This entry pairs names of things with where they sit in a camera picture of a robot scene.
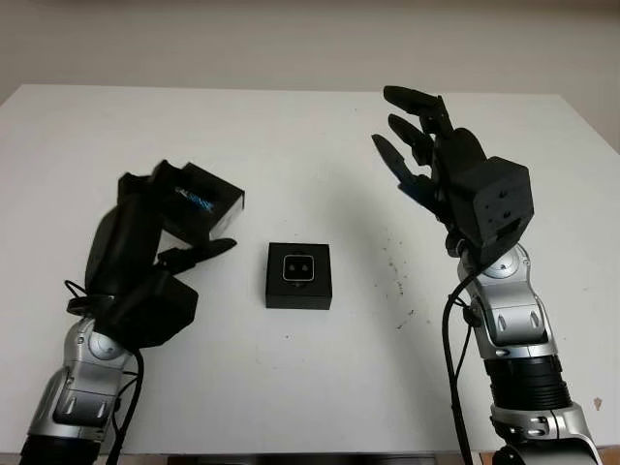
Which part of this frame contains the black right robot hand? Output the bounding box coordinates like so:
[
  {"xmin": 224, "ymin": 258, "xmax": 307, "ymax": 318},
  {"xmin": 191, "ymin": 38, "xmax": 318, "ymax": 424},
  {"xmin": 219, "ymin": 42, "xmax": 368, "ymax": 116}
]
[{"xmin": 370, "ymin": 84, "xmax": 490, "ymax": 254}]

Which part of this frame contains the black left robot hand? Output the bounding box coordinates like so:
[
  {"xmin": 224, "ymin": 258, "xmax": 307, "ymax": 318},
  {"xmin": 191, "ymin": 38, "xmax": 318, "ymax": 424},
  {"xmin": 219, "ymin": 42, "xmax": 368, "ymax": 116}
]
[{"xmin": 84, "ymin": 159, "xmax": 238, "ymax": 311}]

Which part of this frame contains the black RealSense box lid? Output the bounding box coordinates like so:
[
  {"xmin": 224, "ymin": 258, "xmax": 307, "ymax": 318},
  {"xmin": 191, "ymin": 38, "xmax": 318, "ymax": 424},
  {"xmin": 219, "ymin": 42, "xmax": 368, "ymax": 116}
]
[{"xmin": 162, "ymin": 162, "xmax": 247, "ymax": 241}]

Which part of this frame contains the small silver depth camera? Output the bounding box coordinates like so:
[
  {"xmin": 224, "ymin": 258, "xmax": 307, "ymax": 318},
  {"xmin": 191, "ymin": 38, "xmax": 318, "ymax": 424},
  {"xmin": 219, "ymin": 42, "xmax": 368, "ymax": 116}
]
[{"xmin": 280, "ymin": 250, "xmax": 317, "ymax": 285}]

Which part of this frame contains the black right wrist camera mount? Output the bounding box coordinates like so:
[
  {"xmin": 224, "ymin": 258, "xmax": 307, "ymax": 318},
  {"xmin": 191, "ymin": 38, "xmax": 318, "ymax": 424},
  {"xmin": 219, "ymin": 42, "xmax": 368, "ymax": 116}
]
[{"xmin": 462, "ymin": 155, "xmax": 537, "ymax": 265}]

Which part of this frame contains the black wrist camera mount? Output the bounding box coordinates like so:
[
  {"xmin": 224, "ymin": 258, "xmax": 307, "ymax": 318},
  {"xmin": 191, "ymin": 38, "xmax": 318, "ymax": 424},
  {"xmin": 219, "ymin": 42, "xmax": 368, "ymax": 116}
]
[
  {"xmin": 462, "ymin": 155, "xmax": 537, "ymax": 265},
  {"xmin": 94, "ymin": 270, "xmax": 201, "ymax": 350}
]

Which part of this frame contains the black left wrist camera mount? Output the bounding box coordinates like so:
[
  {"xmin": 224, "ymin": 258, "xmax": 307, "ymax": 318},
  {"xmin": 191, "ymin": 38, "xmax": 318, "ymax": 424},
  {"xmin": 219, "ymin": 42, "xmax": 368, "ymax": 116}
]
[{"xmin": 94, "ymin": 270, "xmax": 201, "ymax": 350}]

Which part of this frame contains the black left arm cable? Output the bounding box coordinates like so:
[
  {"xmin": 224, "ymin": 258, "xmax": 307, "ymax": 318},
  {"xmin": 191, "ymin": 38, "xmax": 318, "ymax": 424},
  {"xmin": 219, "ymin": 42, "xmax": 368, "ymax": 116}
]
[{"xmin": 65, "ymin": 280, "xmax": 146, "ymax": 465}]

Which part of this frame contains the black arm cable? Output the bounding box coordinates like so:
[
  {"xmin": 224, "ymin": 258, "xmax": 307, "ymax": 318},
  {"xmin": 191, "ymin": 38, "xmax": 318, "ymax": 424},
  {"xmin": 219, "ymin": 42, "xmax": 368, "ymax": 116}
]
[
  {"xmin": 443, "ymin": 270, "xmax": 485, "ymax": 465},
  {"xmin": 65, "ymin": 280, "xmax": 146, "ymax": 465}
]

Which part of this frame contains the black camera box base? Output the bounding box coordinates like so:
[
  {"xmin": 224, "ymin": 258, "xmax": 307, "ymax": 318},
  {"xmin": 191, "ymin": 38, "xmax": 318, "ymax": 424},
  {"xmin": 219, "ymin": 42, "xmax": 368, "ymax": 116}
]
[{"xmin": 263, "ymin": 240, "xmax": 335, "ymax": 311}]

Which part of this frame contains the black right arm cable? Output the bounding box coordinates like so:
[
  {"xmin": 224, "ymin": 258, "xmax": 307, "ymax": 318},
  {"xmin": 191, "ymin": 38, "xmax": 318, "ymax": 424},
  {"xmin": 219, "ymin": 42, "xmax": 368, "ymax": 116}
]
[{"xmin": 443, "ymin": 270, "xmax": 485, "ymax": 465}]

